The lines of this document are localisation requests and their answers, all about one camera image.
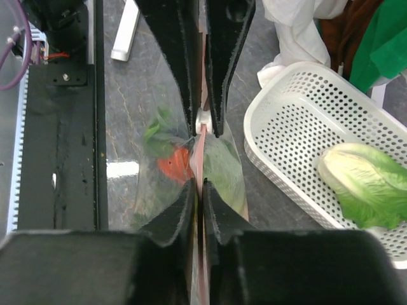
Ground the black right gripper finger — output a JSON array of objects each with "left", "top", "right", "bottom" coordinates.
[
  {"left": 203, "top": 181, "right": 399, "bottom": 304},
  {"left": 205, "top": 0, "right": 256, "bottom": 137},
  {"left": 136, "top": 0, "right": 202, "bottom": 135},
  {"left": 1, "top": 180, "right": 196, "bottom": 304}
]

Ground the orange toy carrot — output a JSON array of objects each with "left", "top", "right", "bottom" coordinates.
[{"left": 143, "top": 107, "right": 193, "bottom": 185}]

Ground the clear zip top bag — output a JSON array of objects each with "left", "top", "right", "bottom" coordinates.
[{"left": 131, "top": 46, "right": 250, "bottom": 304}]

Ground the green white toy cabbage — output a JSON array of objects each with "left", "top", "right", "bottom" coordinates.
[{"left": 317, "top": 143, "right": 406, "bottom": 229}]

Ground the green orange toy mango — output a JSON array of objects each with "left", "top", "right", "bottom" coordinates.
[{"left": 203, "top": 135, "right": 247, "bottom": 219}]

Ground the silver clothes rack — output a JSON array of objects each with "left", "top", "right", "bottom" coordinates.
[{"left": 111, "top": 0, "right": 140, "bottom": 62}]

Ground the white t-shirt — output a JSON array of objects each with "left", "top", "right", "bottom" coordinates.
[{"left": 257, "top": 0, "right": 347, "bottom": 88}]

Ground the white perforated plastic basket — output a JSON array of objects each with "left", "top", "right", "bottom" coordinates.
[{"left": 244, "top": 62, "right": 406, "bottom": 269}]

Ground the green t-shirt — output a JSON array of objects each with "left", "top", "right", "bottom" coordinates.
[{"left": 349, "top": 0, "right": 406, "bottom": 93}]

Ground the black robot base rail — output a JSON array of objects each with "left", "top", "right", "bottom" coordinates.
[{"left": 17, "top": 1, "right": 108, "bottom": 230}]

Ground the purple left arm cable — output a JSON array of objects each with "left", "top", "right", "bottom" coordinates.
[{"left": 0, "top": 0, "right": 34, "bottom": 92}]

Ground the white slotted cable duct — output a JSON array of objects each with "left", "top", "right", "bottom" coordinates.
[{"left": 6, "top": 71, "right": 29, "bottom": 234}]

